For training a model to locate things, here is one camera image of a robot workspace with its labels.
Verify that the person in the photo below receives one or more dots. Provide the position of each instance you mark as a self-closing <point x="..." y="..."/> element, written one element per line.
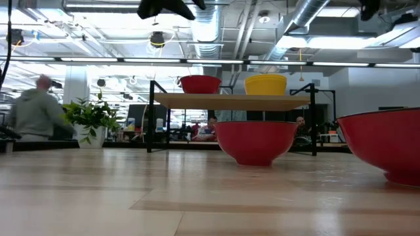
<point x="36" y="111"/>
<point x="206" y="131"/>
<point x="301" y="128"/>

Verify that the long ceiling light strip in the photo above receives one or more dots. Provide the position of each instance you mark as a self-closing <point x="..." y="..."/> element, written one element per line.
<point x="88" y="59"/>

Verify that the red floral mini bowl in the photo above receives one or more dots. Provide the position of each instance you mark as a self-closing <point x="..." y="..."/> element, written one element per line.
<point x="200" y="85"/>
<point x="387" y="147"/>
<point x="256" y="144"/>

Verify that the silver spiral ceiling duct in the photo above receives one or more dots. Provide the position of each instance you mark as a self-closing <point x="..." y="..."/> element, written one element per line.
<point x="305" y="13"/>
<point x="205" y="39"/>

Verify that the black aluminium rig frame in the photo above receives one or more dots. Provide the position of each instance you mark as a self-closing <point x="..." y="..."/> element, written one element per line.
<point x="131" y="145"/>

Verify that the yellow hanging pendant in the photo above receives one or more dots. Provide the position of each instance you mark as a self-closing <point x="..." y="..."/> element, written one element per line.
<point x="301" y="77"/>

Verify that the white bottle blue label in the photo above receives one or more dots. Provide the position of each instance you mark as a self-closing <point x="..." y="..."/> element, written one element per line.
<point x="159" y="124"/>

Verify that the small grey box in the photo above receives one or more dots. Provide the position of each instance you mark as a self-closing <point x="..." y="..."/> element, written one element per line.
<point x="6" y="145"/>

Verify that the black monitor screen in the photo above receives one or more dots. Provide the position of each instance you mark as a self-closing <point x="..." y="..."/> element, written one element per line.
<point x="144" y="113"/>

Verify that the wooden shelf black metal frame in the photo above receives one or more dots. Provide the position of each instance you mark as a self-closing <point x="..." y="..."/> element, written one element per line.
<point x="229" y="101"/>

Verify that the small green potted plant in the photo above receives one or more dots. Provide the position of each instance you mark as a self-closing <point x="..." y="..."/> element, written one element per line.
<point x="90" y="118"/>

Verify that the white pillar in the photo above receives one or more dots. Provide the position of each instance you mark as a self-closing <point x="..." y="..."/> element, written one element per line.
<point x="76" y="85"/>

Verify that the white rectangular ceiling duct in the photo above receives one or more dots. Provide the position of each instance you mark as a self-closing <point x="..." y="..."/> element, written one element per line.
<point x="344" y="26"/>

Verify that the white bottle yellow label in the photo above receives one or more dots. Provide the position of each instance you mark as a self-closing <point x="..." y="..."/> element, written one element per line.
<point x="131" y="124"/>

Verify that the black round ceiling device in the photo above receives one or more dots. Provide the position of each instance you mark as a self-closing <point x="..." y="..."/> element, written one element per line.
<point x="157" y="38"/>
<point x="14" y="36"/>

